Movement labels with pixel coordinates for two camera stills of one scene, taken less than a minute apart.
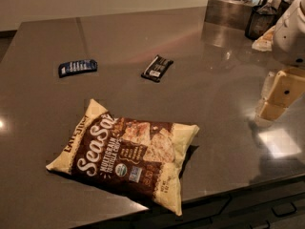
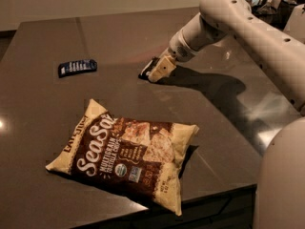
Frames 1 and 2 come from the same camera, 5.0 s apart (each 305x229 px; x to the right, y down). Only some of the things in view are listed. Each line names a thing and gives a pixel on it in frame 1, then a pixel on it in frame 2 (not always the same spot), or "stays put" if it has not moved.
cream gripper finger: x=283 y=89 → x=164 y=68
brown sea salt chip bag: x=143 y=156 stays put
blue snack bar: x=76 y=67 stays put
